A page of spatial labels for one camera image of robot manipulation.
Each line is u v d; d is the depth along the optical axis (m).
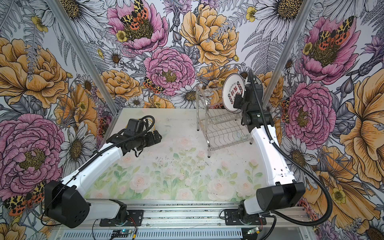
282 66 0.95
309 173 0.38
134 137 0.58
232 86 0.80
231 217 0.74
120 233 0.71
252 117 0.49
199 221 0.75
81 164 0.89
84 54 0.88
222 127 1.05
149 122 0.70
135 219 0.74
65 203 0.40
